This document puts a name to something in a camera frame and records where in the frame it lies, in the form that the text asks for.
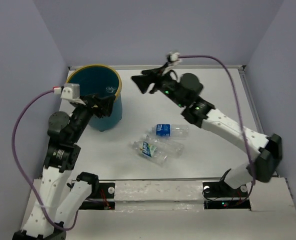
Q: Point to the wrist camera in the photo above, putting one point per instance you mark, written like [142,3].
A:
[173,59]
[69,92]

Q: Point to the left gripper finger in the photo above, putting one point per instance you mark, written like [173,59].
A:
[90,96]
[105,105]

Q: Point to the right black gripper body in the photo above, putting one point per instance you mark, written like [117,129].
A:
[166,86]

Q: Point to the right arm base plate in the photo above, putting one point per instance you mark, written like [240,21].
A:
[225,197]

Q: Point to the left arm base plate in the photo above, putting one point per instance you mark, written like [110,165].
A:
[98,197]

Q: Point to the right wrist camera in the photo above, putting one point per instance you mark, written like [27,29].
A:
[173,59]

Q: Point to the clear unlabelled plastic bottle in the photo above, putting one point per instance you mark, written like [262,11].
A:
[170,147]

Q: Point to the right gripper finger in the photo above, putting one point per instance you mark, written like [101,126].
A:
[143,83]
[154,71]

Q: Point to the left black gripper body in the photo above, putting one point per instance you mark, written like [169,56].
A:
[95,110]

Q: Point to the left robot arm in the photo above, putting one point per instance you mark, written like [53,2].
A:
[57,201]

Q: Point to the clear bottle green blue label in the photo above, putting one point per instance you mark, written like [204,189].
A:
[149,152]

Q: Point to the clear bottle black cap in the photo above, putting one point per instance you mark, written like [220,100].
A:
[111,90]

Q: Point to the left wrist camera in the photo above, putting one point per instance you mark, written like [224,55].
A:
[69,92]

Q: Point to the teal bin with yellow rim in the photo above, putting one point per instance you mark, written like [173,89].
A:
[93,79]

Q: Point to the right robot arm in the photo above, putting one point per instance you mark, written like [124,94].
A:
[265,152]

